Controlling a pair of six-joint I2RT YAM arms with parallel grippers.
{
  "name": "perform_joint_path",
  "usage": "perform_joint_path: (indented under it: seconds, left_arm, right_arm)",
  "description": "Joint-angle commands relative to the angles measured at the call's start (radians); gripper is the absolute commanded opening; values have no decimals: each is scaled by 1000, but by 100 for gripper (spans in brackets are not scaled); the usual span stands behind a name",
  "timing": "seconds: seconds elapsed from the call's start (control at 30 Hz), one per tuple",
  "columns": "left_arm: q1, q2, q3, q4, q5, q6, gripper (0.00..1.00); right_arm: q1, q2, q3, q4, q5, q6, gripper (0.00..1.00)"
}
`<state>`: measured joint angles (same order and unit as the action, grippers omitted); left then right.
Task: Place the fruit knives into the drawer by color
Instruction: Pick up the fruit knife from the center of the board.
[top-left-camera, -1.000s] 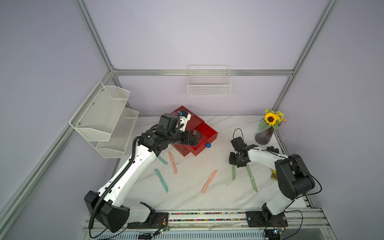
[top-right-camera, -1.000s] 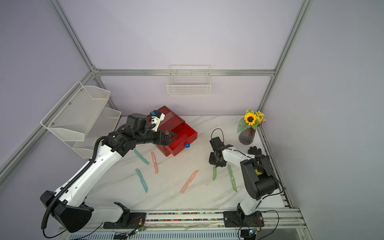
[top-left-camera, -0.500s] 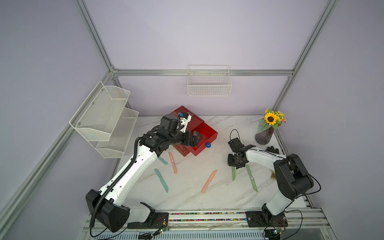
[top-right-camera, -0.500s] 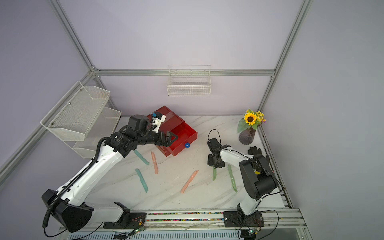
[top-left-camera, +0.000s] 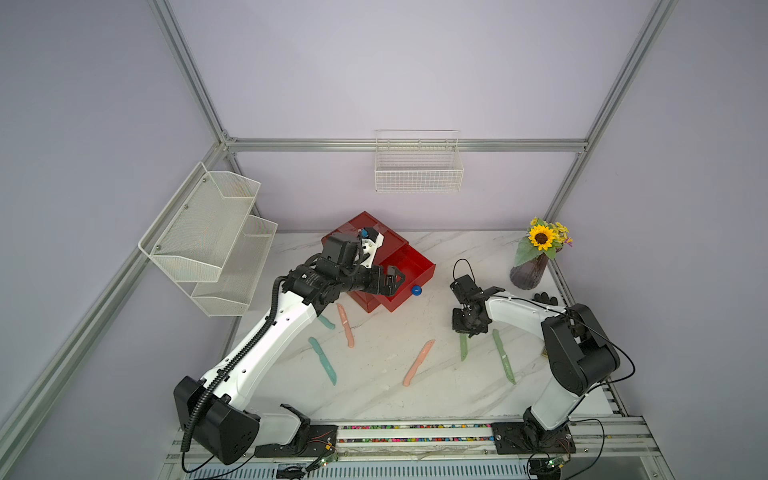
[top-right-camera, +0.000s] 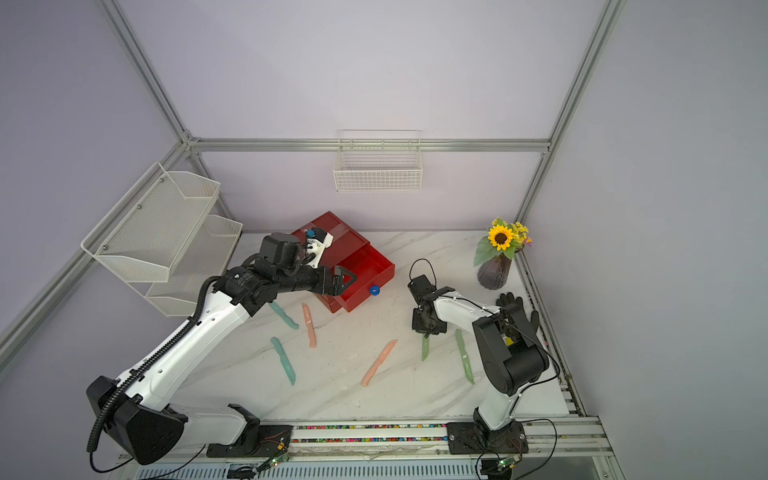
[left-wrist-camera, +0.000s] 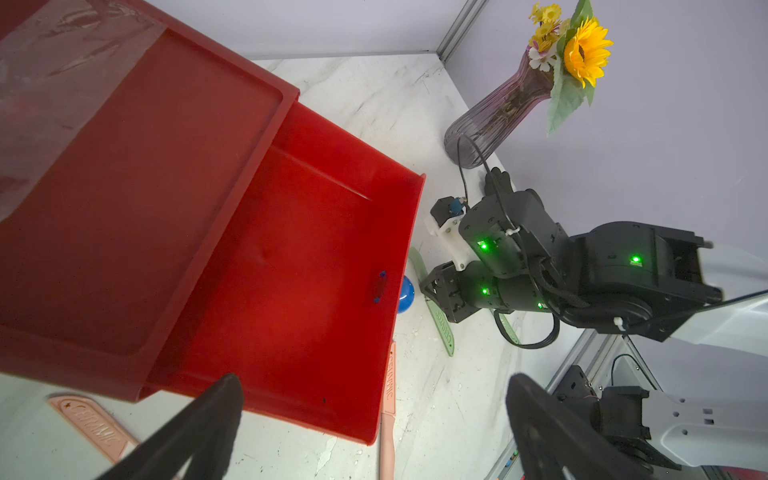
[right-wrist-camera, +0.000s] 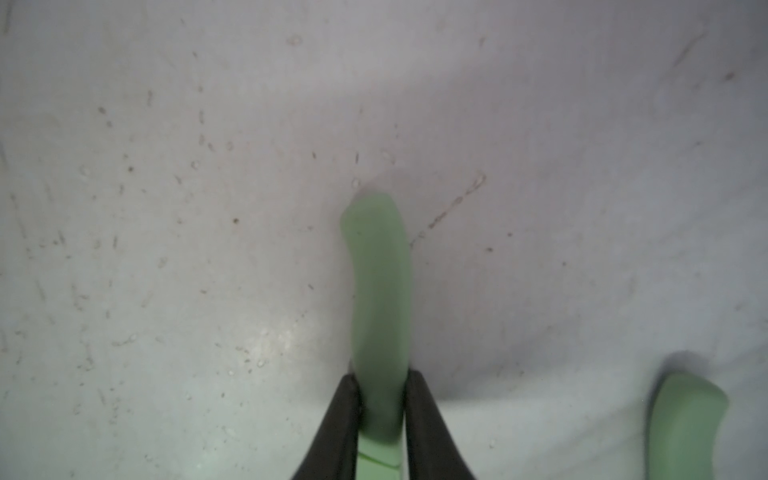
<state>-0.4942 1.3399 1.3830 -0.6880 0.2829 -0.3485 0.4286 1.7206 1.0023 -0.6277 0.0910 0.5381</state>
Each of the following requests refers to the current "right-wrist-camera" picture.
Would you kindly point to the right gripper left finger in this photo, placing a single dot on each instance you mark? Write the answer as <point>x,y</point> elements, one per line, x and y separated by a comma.
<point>332,454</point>

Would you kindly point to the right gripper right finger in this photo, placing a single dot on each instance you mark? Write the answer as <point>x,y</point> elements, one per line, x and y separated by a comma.
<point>431,451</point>

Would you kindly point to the light green fruit knife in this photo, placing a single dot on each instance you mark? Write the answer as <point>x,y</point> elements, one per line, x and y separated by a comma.
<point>377,242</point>
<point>686,413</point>

